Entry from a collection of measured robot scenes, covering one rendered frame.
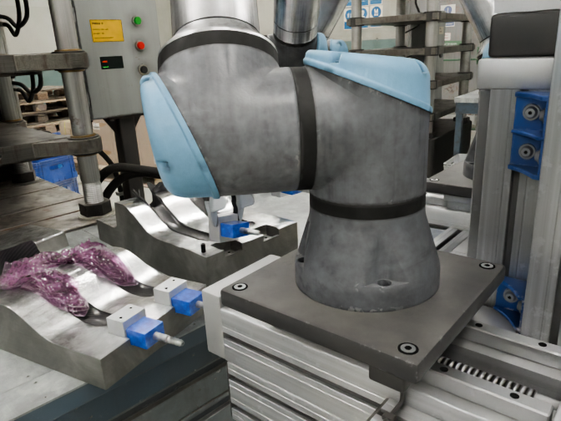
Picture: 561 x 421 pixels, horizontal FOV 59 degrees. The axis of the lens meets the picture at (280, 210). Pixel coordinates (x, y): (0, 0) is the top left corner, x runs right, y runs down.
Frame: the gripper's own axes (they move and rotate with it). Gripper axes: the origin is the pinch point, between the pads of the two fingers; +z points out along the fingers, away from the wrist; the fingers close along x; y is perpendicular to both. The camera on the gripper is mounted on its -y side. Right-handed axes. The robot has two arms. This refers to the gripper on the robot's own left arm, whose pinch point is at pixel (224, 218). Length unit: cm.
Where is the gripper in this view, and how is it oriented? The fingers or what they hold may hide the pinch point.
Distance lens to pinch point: 102.4
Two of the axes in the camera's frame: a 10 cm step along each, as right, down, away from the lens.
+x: 7.2, -1.2, 6.9
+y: 6.9, 0.6, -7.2
